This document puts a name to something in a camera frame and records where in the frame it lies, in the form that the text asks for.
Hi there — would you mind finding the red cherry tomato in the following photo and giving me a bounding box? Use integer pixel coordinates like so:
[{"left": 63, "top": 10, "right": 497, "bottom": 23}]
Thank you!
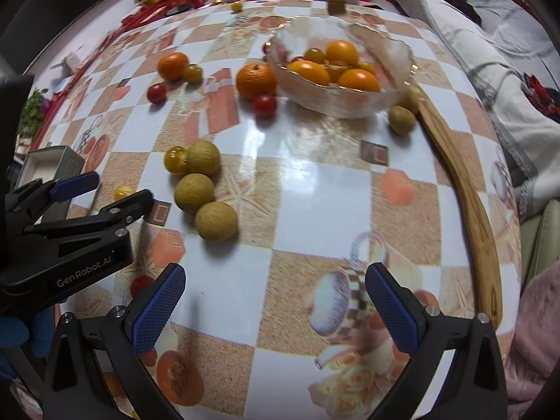
[
  {"left": 146, "top": 83, "right": 167, "bottom": 104},
  {"left": 129, "top": 275, "right": 155, "bottom": 298},
  {"left": 252, "top": 94, "right": 277, "bottom": 119}
]

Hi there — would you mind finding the tan longan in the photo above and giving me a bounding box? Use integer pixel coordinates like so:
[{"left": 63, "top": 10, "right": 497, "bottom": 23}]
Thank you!
[
  {"left": 195, "top": 202, "right": 238, "bottom": 241},
  {"left": 186, "top": 140, "right": 220, "bottom": 176},
  {"left": 174, "top": 174, "right": 215, "bottom": 214}
]

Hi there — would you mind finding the white shallow tray box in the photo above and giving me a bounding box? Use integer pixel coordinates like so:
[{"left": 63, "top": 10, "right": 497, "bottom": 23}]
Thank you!
[{"left": 13, "top": 145, "right": 85, "bottom": 230}]

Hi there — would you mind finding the pink cloth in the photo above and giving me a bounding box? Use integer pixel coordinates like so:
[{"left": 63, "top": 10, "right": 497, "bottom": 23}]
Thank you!
[{"left": 505, "top": 262, "right": 559, "bottom": 419}]

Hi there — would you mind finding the green potted plant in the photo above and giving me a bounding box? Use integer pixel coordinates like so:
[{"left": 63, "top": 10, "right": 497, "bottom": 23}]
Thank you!
[{"left": 18, "top": 88, "right": 50, "bottom": 140}]

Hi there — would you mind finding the far left orange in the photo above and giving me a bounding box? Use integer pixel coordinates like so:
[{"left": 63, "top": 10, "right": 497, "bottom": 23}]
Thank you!
[{"left": 157, "top": 52, "right": 189, "bottom": 82}]

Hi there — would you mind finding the dark yellow tomato by orange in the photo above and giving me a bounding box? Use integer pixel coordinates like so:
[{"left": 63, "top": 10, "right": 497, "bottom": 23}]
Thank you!
[{"left": 182, "top": 64, "right": 203, "bottom": 84}]

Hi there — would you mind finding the large orange near bowl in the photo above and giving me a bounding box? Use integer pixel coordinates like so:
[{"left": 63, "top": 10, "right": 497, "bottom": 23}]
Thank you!
[{"left": 236, "top": 63, "right": 277, "bottom": 100}]

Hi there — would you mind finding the long wooden back scratcher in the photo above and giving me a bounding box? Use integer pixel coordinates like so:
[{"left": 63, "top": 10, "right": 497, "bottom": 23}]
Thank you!
[{"left": 409, "top": 82, "right": 503, "bottom": 327}]

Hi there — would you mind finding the orange in bowl front right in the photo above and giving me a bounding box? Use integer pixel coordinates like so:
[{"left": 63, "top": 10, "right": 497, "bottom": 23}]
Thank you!
[{"left": 337, "top": 68, "right": 380, "bottom": 93}]

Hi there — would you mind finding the longan beside bowl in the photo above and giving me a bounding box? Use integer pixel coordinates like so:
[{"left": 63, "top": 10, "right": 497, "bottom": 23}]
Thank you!
[{"left": 388, "top": 105, "right": 416, "bottom": 135}]

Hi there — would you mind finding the glass fruit bowl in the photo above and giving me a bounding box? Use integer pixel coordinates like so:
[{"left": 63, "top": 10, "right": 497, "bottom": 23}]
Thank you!
[{"left": 266, "top": 16, "right": 418, "bottom": 119}]

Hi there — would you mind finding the grey white blanket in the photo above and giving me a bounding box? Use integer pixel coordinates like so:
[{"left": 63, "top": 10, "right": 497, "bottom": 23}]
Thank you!
[{"left": 396, "top": 0, "right": 559, "bottom": 221}]

